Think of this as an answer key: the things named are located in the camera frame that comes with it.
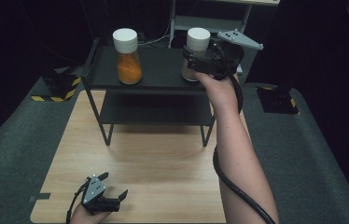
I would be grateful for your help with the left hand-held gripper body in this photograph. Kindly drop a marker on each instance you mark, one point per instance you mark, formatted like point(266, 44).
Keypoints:
point(94, 189)

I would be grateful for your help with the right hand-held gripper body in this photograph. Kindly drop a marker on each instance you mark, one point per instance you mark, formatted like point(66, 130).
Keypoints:
point(225, 59)

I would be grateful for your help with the beige spice jar white lid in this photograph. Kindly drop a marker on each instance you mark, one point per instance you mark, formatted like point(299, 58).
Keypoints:
point(198, 39)

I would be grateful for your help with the black two-tier metal shelf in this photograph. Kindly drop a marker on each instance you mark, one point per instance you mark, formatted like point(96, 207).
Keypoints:
point(160, 68)

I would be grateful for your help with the orange spice jar white lid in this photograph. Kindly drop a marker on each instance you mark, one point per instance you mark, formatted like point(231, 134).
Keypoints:
point(129, 67)

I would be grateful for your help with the person's left hand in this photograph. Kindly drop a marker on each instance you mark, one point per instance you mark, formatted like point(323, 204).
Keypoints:
point(84, 217)

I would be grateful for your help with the person's right hand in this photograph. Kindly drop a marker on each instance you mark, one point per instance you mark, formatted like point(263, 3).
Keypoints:
point(224, 93)

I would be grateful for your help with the grey metal stand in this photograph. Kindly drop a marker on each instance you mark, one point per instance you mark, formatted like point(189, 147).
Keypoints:
point(208, 23)

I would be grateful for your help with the grey tape strip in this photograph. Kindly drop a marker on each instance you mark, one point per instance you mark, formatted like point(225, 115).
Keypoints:
point(40, 196)

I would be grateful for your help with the black yellow striped stand base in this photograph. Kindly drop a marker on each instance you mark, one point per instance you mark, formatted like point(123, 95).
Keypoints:
point(276, 101)
point(60, 87)

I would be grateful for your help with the grey felt cloth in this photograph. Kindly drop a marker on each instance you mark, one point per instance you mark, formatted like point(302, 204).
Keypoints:
point(312, 155)

